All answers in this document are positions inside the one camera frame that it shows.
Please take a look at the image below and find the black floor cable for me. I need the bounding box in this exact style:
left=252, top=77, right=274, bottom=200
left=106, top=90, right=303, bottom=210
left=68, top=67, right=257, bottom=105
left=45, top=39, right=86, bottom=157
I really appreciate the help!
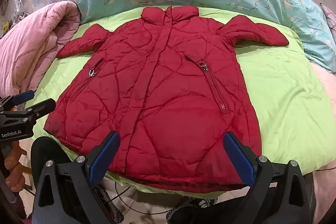
left=113, top=182, right=189, bottom=215

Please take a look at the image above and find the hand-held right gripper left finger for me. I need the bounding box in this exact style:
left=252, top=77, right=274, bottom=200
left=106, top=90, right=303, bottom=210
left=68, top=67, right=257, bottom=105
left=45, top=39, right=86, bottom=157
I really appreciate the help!
left=31, top=131, right=121, bottom=224

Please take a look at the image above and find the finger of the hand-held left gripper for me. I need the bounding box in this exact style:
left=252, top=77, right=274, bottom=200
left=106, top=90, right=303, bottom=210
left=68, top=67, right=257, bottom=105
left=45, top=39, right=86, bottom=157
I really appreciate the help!
left=24, top=98, right=56, bottom=119
left=0, top=90, right=35, bottom=109

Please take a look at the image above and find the person's left hand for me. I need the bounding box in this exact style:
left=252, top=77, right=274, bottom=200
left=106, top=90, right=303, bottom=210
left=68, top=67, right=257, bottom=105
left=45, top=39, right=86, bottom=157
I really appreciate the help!
left=4, top=139, right=28, bottom=193

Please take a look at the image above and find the black patterned slipper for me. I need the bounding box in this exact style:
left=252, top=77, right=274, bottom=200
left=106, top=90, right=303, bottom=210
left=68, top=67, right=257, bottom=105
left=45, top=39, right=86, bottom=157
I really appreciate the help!
left=167, top=197, right=223, bottom=224

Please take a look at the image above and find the pink floral cloth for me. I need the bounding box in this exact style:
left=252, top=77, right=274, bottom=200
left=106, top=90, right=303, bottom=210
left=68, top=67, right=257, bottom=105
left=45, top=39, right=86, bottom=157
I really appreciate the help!
left=319, top=2, right=336, bottom=42

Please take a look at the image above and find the light green bed sheet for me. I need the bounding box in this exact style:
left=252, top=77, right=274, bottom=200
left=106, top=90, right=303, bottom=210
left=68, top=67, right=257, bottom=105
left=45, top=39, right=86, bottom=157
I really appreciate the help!
left=25, top=6, right=332, bottom=199

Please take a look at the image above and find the red quilted jacket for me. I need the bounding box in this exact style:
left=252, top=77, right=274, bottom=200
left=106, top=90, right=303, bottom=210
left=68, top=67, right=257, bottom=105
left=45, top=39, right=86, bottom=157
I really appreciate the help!
left=43, top=5, right=290, bottom=193

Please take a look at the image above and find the pink quilt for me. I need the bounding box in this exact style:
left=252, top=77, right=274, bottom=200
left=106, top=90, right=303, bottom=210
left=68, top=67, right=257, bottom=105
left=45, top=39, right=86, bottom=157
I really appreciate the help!
left=0, top=1, right=82, bottom=99

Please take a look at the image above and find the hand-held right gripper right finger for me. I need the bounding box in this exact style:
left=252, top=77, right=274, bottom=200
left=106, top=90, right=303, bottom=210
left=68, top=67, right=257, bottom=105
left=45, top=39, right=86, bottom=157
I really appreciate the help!
left=223, top=131, right=314, bottom=224

